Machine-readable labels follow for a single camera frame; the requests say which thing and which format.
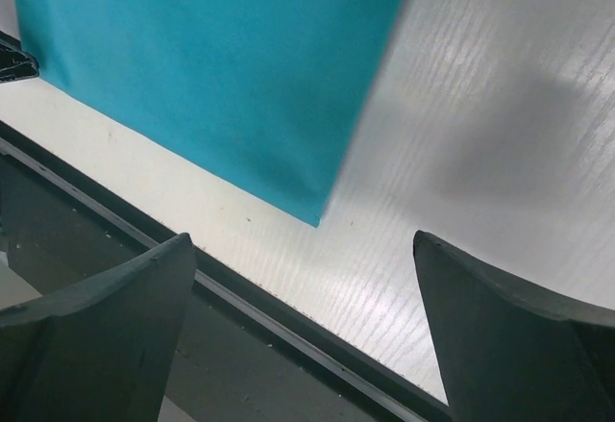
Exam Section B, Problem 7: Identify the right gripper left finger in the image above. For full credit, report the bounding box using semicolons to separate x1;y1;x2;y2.
1;234;196;421

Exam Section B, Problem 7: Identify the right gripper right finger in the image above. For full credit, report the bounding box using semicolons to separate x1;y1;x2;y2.
413;231;614;421

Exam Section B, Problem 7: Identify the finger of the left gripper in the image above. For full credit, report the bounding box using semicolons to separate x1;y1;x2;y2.
0;32;39;82

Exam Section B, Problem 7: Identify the teal t-shirt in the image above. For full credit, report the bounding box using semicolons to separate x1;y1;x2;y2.
15;0;404;226

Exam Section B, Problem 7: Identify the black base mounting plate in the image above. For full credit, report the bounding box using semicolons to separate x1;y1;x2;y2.
1;126;450;421

